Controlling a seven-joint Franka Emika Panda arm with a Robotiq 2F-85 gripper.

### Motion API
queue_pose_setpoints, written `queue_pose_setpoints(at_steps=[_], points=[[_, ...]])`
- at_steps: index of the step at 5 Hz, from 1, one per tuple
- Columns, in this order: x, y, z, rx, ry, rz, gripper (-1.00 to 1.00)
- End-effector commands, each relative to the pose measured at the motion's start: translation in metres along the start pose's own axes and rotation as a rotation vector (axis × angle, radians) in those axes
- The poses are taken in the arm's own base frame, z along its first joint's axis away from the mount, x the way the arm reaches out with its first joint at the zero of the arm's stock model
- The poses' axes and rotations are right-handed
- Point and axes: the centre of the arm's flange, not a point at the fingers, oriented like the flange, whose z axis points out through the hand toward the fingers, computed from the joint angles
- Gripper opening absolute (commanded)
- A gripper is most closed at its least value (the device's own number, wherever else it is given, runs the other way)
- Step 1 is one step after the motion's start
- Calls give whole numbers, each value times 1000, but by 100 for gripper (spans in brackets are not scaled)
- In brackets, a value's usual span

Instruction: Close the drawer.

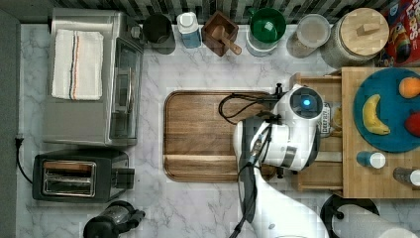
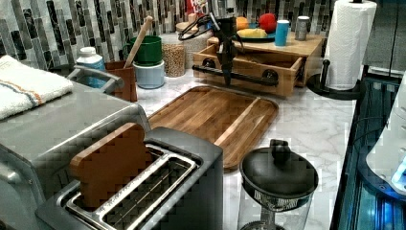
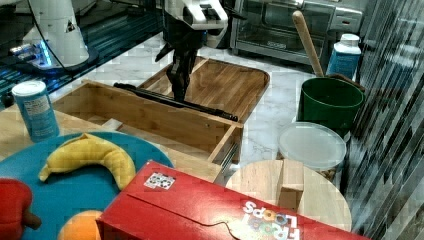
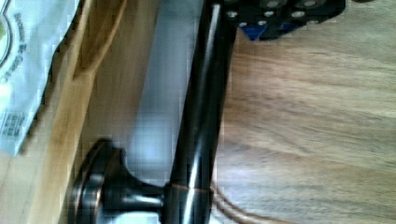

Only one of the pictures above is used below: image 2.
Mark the silver shaker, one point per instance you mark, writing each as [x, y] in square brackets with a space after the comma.
[301, 28]

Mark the wooden serving tray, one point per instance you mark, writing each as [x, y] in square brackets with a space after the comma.
[231, 120]

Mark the wooden drawer cabinet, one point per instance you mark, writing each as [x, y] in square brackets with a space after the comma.
[310, 49]

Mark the cereal box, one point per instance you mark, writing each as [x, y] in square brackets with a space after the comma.
[200, 7]

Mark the blue shaker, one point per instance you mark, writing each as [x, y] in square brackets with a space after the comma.
[281, 32]

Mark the blue plate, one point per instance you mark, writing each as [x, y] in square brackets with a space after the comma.
[269, 38]

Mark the yellow banana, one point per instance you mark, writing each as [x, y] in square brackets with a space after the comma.
[252, 33]

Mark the white blue bottle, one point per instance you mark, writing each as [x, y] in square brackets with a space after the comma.
[88, 57]

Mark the large jar wooden lid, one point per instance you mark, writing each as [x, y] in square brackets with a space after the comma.
[193, 45]

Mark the black two-slot toaster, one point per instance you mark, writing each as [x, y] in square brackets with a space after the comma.
[180, 190]

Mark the wooden toast slice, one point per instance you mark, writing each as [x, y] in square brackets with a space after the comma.
[109, 164]

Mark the white striped towel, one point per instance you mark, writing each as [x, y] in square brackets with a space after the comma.
[23, 87]

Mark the brown wooden utensil holder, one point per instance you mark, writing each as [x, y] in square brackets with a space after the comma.
[126, 92]

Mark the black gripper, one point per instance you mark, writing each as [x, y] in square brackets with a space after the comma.
[225, 32]

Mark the light blue container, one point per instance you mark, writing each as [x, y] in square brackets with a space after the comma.
[150, 76]

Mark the red apple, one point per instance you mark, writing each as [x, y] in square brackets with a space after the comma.
[268, 22]

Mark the paper towel roll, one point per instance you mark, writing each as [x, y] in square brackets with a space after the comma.
[349, 32]

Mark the black paper towel holder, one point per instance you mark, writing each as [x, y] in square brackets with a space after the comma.
[317, 84]

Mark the wooden spoon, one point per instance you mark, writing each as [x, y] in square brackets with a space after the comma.
[139, 39]

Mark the glass jar with grains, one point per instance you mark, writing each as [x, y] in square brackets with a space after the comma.
[173, 53]

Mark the wooden drawer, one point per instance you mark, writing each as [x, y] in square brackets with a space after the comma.
[265, 72]

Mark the orange fruit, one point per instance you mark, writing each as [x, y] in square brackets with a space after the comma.
[242, 23]

